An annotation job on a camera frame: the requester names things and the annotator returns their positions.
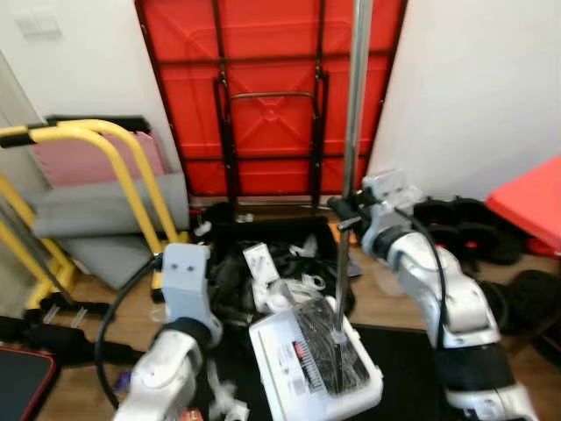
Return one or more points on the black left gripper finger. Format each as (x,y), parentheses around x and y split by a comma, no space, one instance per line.
(237,279)

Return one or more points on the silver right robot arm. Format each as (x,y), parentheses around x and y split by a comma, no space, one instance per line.
(456,307)

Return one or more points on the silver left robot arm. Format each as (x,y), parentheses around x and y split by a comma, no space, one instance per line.
(162,377)

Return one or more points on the wide black floor mat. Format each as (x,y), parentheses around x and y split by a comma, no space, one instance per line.
(403,368)

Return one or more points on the black trash bag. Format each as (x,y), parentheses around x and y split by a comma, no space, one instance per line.
(280,232)

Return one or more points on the white tray with black contents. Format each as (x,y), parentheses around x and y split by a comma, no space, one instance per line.
(276,351)

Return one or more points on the black stacked weight plates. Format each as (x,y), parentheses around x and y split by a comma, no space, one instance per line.
(465,237)

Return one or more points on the grey folded cushion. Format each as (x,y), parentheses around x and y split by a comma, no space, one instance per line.
(96,215)

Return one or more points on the red plastic board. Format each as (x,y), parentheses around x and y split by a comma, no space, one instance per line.
(530,202)

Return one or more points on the red folding table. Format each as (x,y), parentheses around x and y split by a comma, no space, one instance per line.
(184,105)

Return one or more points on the pink foam mat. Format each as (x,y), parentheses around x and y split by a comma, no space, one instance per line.
(79,167)

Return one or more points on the flat black weight plate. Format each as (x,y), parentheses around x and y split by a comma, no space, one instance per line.
(530,303)

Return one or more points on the small black red-trimmed pad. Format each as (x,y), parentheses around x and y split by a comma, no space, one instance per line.
(22,386)

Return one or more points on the beige door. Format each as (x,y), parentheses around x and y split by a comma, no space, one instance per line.
(10,96)

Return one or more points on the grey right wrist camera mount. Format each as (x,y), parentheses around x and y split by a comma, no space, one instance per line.
(386,197)

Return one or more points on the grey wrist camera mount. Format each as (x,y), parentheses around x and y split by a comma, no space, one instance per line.
(186,281)
(386,197)

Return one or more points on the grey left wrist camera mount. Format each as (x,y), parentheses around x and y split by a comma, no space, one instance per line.
(186,281)

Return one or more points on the black bench frame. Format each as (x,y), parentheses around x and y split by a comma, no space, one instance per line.
(61,338)

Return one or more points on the yellow tubular metal frame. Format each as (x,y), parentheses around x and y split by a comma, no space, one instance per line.
(79,132)

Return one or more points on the white wall light switch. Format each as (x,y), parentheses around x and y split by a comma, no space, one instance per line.
(39,22)

